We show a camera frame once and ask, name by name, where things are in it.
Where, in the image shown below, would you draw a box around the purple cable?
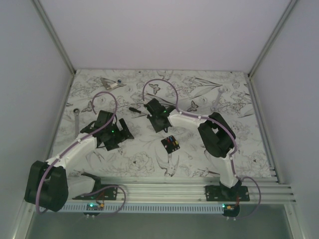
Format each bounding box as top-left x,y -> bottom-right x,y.
36,91 -> 127,220
142,78 -> 262,221

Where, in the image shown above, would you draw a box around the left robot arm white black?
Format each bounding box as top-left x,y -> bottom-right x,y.
24,111 -> 134,212

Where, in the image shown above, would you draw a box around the white slotted cable duct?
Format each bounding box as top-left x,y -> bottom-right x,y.
60,203 -> 223,214

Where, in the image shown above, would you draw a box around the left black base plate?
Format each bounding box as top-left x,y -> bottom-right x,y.
72,184 -> 118,201

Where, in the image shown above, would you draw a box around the silver open-end wrench right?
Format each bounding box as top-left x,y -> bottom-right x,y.
211,88 -> 224,112

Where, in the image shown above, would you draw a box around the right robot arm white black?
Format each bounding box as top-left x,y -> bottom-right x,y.
144,99 -> 239,202

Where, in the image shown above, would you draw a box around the metal bracket tool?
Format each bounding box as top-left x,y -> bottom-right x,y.
100,78 -> 111,90

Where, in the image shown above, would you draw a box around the black fuse box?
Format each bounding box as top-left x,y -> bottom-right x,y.
161,136 -> 180,154

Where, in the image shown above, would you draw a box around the aluminium rail frame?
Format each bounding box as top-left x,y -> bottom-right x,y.
14,0 -> 300,239

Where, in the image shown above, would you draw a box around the right controller board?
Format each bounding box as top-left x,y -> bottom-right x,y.
222,204 -> 240,221

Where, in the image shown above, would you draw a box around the controller board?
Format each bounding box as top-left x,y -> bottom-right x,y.
222,204 -> 240,221
83,202 -> 104,219

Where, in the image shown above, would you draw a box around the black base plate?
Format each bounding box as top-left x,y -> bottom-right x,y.
204,185 -> 250,202
72,184 -> 118,201

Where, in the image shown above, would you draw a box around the silver ratchet wrench left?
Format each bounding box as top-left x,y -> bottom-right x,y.
73,108 -> 80,138

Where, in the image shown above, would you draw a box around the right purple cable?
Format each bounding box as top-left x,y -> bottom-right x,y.
142,78 -> 262,221

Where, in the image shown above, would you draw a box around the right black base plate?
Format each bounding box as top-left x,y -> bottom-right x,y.
204,185 -> 250,202

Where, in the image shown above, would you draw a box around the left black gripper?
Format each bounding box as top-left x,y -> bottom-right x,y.
104,119 -> 133,151

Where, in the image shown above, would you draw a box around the left controller board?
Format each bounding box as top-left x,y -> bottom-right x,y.
83,202 -> 104,219

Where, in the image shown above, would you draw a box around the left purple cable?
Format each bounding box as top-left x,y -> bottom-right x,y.
36,91 -> 127,220

